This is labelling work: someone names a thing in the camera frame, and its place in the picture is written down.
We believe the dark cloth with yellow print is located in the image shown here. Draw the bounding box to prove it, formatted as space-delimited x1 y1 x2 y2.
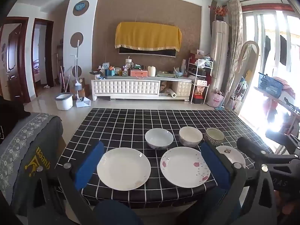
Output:
14 116 64 216

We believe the yellow television cover cloth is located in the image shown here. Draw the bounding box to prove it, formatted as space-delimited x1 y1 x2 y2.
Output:
115 22 182 52

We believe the white mop bucket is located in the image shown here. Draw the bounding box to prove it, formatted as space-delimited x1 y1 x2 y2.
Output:
54 93 74 111

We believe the pink clothing pile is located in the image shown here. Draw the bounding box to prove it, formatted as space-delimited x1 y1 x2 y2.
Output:
273 76 296 99

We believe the deep white bowl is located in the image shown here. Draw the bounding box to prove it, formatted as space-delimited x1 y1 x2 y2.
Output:
179 126 203 148

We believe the blue plastic basket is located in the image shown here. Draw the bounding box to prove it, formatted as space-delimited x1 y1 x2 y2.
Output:
258 72 285 99

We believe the hanging dark garment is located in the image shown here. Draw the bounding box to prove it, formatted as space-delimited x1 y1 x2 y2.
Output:
264 36 272 59
280 35 287 66

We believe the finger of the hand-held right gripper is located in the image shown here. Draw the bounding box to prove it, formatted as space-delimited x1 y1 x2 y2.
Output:
237 136 294 163
265 132 300 146

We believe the white tumbler with straw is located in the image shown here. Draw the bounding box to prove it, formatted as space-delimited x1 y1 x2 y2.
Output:
125 56 134 71

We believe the black checkered tablecloth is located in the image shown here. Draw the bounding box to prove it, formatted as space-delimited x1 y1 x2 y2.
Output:
55 108 275 209

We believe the person's left leg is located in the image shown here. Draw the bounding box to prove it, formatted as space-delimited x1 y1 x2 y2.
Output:
94 200 144 225

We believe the blue patterned bowl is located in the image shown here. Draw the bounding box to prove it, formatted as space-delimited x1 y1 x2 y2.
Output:
203 128 225 147

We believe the brown cardboard box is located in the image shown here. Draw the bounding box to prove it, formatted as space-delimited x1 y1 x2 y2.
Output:
70 77 91 98

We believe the orange flower vase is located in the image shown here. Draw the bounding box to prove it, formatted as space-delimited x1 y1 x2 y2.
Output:
208 5 228 21

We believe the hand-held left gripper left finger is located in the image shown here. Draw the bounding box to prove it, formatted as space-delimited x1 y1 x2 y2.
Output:
33 140 105 225

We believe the white tower air conditioner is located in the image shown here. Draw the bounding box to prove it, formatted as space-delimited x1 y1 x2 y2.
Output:
209 20 229 94

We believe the white television cabinet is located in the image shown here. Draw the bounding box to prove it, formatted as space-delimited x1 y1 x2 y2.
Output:
91 76 193 102

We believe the white wire rack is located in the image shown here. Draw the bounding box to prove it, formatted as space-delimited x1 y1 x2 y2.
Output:
190 58 214 105

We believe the black television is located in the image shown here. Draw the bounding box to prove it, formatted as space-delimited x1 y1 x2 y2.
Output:
118 46 177 58

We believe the cluttered storage shelf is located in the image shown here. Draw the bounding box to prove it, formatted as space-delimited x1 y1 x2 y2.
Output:
228 80 248 113

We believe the black cloth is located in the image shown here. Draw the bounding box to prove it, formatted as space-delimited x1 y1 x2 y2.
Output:
0 96 31 146

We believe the oval standing mirror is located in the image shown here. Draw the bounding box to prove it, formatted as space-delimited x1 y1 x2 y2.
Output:
224 41 260 116

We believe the grey floral sofa cover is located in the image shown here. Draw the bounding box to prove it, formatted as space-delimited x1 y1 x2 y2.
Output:
0 112 59 207

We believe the white plate with pink flowers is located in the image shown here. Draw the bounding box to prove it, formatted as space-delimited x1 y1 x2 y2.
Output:
160 146 211 188

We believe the dark red door frame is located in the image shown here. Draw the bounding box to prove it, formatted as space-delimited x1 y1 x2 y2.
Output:
31 18 55 96

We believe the white handled broom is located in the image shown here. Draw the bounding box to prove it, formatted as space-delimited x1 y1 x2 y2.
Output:
70 40 82 92

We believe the patterned curtain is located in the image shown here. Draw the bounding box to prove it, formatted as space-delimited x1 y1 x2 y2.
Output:
225 0 244 108

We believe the plain white plate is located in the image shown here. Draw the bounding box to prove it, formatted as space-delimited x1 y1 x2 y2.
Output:
97 147 152 191

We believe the dark red wooden door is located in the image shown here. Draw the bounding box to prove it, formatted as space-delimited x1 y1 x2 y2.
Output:
0 16 30 104

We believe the wide white bowl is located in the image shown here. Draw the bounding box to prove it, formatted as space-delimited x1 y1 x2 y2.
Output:
145 128 174 150

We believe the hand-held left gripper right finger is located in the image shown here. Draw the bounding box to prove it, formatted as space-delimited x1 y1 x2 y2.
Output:
200 142 284 225

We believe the white dustpan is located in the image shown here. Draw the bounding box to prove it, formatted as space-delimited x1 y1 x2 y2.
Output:
75 96 91 108

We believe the pink bag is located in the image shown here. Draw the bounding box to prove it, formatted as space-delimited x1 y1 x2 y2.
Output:
207 91 225 108

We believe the small printed white plate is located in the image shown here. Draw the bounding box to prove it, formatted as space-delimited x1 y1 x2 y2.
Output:
215 145 246 169

